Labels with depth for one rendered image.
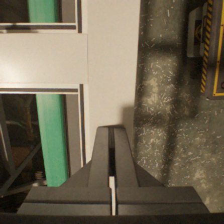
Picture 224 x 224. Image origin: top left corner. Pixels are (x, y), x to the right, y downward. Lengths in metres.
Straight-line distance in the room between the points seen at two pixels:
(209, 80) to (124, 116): 0.78
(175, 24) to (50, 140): 1.06
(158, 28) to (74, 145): 0.99
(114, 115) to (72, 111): 0.10
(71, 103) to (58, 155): 0.08
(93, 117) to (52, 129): 0.11
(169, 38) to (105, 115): 1.03
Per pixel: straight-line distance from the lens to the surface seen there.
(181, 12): 1.21
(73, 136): 0.26
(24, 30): 0.22
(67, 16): 0.24
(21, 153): 1.05
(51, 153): 0.27
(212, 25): 0.91
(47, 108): 0.24
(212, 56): 0.91
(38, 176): 1.06
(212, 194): 1.82
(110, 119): 0.15
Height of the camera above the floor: 1.08
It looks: 73 degrees down
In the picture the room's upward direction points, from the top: 176 degrees clockwise
